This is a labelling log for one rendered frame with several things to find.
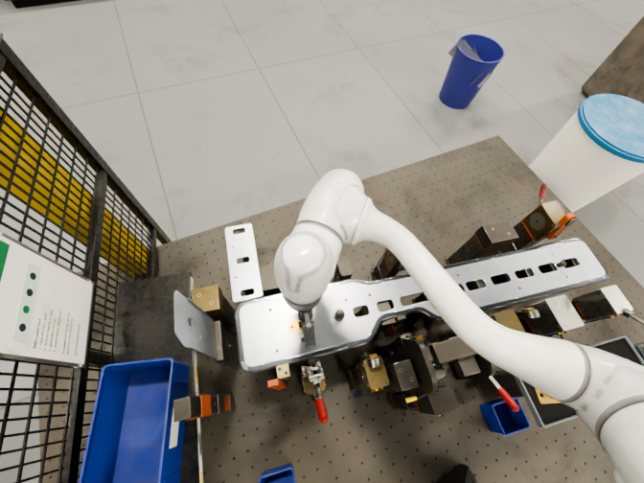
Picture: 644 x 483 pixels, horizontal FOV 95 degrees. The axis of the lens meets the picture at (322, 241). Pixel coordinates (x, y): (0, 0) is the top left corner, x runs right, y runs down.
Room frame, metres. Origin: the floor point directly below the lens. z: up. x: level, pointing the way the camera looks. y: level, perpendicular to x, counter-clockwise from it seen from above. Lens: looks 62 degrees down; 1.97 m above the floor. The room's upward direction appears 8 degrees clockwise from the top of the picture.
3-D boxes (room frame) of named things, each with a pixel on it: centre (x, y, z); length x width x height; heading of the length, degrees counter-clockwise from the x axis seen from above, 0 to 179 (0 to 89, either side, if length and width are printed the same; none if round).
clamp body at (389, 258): (0.52, -0.28, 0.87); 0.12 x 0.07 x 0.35; 21
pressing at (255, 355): (0.38, -0.42, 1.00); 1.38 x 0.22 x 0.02; 111
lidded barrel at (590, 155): (1.82, -1.88, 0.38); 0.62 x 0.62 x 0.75
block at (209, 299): (0.22, 0.33, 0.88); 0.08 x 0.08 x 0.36; 21
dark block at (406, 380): (0.08, -0.28, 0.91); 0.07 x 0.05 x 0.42; 21
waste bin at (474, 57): (2.94, -1.14, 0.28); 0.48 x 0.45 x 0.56; 94
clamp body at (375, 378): (0.07, -0.21, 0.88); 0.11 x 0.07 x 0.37; 21
